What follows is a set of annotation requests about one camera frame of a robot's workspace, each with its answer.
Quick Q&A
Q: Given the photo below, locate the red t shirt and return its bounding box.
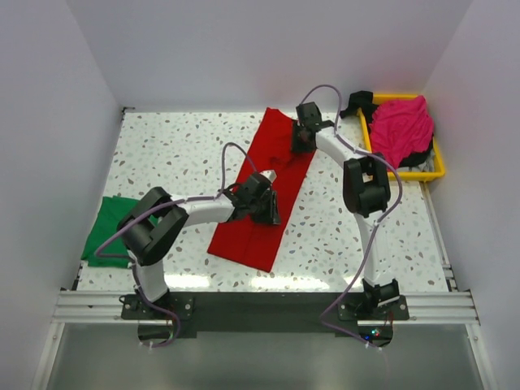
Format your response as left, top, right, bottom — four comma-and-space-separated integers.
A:
208, 108, 314, 272

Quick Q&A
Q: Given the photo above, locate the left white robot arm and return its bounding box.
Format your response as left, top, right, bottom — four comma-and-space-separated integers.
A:
117, 170, 281, 319

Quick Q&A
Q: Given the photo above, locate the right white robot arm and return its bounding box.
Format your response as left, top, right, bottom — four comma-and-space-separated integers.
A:
291, 102, 400, 319

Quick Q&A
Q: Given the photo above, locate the black t shirt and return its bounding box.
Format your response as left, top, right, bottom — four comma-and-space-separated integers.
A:
340, 90, 379, 123

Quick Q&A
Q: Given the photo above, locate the pink t shirt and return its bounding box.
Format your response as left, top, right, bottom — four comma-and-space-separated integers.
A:
369, 95, 434, 168

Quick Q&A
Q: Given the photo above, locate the grey cloth in bin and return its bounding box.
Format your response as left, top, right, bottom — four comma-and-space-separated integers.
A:
419, 154, 436, 172

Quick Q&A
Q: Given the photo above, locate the yellow plastic bin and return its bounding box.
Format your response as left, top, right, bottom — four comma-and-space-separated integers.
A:
357, 93, 446, 183

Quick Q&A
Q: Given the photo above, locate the folded green t shirt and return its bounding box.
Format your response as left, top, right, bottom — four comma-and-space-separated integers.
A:
80, 196, 138, 269

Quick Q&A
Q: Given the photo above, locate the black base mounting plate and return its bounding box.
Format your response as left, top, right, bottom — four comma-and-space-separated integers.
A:
119, 292, 410, 346

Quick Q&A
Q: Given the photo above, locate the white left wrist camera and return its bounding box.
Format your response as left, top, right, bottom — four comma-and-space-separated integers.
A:
260, 170, 277, 183

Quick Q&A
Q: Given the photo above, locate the aluminium rail frame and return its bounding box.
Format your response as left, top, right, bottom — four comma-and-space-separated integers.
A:
51, 258, 497, 389

